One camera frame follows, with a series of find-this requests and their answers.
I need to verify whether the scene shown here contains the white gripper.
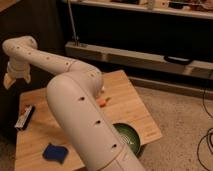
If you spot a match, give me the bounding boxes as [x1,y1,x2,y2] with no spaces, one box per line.
[3,60,31,89]

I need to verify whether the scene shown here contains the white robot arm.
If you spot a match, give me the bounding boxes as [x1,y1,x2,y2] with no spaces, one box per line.
[2,36,145,171]

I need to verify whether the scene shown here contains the metal pole stand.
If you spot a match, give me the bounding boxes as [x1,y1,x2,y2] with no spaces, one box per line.
[67,0,86,47]

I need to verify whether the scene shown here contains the blue sponge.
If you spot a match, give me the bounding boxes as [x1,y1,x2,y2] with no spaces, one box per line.
[42,143,68,164]

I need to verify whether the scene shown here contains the orange carrot toy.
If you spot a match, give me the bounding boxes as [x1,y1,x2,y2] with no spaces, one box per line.
[97,97,110,107]

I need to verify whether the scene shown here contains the green bowl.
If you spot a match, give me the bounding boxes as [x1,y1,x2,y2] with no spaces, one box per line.
[114,123,141,156]

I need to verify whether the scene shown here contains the cluttered shelf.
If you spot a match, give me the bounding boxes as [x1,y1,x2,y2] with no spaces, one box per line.
[62,0,213,20]

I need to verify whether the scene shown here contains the grey metal rail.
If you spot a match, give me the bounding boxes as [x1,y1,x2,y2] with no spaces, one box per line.
[65,42,213,80]

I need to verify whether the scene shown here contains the black handle on rail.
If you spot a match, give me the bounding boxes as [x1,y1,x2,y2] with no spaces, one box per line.
[164,56,193,65]

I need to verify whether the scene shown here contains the black cables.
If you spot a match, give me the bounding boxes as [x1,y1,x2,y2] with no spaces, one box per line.
[195,69,213,164]

